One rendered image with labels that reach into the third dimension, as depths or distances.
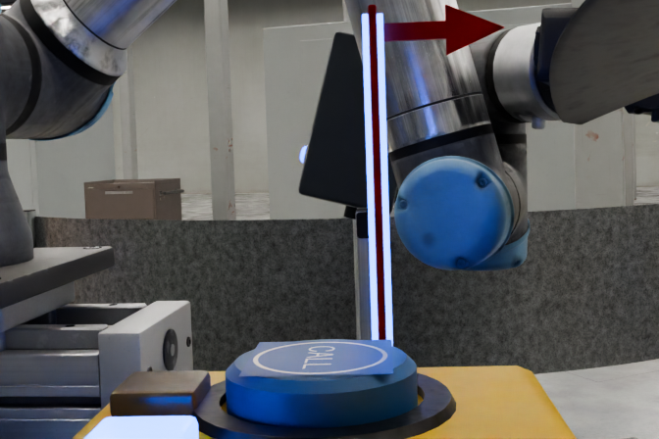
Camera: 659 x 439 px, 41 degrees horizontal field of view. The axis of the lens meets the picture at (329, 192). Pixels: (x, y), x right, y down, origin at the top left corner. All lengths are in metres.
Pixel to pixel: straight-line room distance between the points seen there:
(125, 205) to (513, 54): 6.54
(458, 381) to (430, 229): 0.38
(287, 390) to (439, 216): 0.41
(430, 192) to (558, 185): 5.85
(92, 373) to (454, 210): 0.30
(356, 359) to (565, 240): 2.08
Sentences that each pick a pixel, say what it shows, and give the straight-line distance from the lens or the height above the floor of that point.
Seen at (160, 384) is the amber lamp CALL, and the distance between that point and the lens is 0.19.
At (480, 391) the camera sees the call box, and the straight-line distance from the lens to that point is 0.20.
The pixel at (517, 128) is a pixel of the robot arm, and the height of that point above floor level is 1.13.
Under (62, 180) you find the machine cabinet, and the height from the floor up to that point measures 0.84.
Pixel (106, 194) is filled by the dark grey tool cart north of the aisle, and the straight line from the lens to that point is 7.22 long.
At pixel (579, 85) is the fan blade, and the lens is 0.51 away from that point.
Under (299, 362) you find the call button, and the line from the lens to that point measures 0.19.
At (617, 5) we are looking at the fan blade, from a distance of 0.41.
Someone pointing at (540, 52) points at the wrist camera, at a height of 1.18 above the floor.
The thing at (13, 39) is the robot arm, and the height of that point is 1.23.
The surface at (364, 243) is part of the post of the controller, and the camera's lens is 0.96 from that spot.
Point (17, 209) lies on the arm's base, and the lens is 0.79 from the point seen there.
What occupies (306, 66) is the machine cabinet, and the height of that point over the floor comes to 1.74.
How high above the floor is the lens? 1.13
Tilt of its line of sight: 3 degrees down
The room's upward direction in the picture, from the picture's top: 2 degrees counter-clockwise
